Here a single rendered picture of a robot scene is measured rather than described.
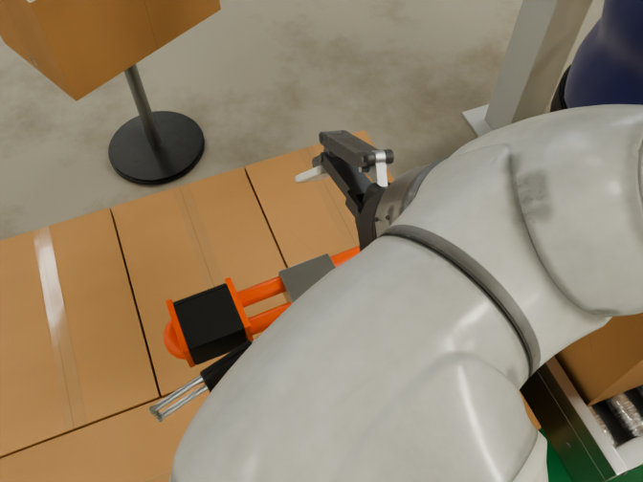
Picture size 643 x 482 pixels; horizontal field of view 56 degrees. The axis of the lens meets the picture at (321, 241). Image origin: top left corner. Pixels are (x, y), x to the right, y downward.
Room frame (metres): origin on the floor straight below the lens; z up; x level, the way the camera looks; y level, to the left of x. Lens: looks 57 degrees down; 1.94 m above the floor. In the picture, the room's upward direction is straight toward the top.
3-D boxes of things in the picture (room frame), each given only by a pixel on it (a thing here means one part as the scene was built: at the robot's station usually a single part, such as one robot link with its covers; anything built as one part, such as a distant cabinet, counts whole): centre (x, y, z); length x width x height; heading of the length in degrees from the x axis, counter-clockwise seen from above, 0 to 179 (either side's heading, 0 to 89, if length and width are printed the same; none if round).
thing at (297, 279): (0.36, 0.01, 1.26); 0.07 x 0.07 x 0.04; 24
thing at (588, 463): (0.59, -0.50, 0.47); 0.70 x 0.03 x 0.15; 22
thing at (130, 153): (1.70, 0.69, 0.31); 0.40 x 0.40 x 0.62
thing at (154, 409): (0.28, 0.06, 1.26); 0.31 x 0.03 x 0.05; 126
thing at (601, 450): (0.59, -0.50, 0.58); 0.70 x 0.03 x 0.06; 22
